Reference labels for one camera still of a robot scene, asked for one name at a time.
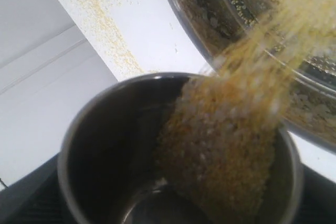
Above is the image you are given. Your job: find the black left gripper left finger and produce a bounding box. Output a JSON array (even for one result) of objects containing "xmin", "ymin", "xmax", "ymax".
[{"xmin": 1, "ymin": 155, "xmax": 69, "ymax": 223}]

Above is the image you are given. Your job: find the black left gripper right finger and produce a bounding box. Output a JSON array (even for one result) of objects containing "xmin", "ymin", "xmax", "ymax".
[{"xmin": 293, "ymin": 166, "xmax": 335, "ymax": 224}]

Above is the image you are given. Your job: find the stainless steel cup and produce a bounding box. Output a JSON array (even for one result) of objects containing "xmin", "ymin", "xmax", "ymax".
[{"xmin": 57, "ymin": 72, "xmax": 303, "ymax": 223}]

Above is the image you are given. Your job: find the rice and millet mixture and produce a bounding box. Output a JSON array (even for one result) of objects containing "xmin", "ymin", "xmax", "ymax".
[{"xmin": 156, "ymin": 0, "xmax": 335, "ymax": 223}]

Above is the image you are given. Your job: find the round steel mesh sieve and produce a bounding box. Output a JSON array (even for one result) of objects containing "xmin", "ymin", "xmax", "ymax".
[{"xmin": 169, "ymin": 0, "xmax": 335, "ymax": 151}]

